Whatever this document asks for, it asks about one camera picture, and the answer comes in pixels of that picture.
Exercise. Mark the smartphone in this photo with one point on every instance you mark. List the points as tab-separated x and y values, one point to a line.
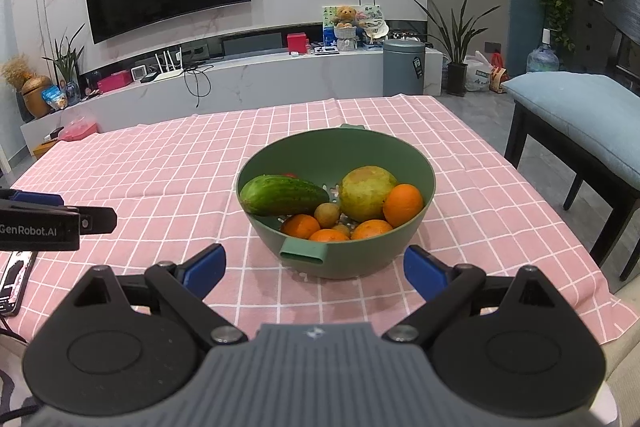
12	282

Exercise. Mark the white marble tv console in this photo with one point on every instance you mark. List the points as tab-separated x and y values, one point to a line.
250	82

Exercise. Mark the green colander bowl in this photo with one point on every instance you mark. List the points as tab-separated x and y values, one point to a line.
360	257

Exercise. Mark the green plant in glass vase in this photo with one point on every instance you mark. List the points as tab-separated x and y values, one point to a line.
67	62

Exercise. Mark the small yellow fruit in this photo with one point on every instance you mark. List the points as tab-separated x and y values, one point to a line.
327	214
343	230

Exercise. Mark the dark cabinet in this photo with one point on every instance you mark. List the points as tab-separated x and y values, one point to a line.
595	27

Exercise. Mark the golden vase with dried grass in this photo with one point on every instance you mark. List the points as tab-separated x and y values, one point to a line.
36	97

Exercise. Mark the red box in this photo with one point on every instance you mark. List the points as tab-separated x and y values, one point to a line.
298	43

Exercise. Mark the orange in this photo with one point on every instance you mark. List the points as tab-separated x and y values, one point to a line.
327	236
372	229
300	226
402	205

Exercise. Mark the yellow-green pomelo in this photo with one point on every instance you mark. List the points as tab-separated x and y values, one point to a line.
365	194

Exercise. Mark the orange paper bag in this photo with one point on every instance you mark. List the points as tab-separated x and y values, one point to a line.
498	74

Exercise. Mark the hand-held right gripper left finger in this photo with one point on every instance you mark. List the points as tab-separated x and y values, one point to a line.
205	269

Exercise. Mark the small white clock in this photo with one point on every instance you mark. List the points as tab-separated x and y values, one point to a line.
139	72

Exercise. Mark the pink storage box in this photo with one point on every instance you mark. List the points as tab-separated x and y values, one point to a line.
77	129

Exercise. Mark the green cucumber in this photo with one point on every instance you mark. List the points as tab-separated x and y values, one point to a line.
280	197

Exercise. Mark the long-leaved potted plant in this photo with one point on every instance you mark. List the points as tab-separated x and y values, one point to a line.
456	79

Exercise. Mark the brown teddy bear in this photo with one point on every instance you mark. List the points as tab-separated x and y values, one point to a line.
345	17

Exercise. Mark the pink checked tablecloth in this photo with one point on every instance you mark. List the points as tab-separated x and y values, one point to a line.
175	157

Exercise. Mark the blue water jug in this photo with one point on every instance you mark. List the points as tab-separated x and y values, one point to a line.
542	59

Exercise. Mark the blue snack bag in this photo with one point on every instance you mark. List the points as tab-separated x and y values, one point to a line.
53	98

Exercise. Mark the grey pedal bin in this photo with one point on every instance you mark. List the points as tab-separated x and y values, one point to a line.
400	67

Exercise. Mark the green printed board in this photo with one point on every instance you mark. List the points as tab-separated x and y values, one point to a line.
328	19

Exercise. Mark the blue cushioned bench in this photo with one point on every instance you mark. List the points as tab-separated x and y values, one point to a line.
575	107

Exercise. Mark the white plastic bag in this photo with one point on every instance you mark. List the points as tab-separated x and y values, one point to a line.
477	74

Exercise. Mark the yellow box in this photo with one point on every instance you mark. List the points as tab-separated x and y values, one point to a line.
45	148

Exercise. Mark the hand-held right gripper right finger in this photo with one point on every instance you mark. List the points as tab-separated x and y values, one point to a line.
422	274

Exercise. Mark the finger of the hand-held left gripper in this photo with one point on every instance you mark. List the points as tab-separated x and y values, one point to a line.
25	197
100	220

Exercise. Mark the white router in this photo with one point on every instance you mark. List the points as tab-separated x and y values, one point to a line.
165	74

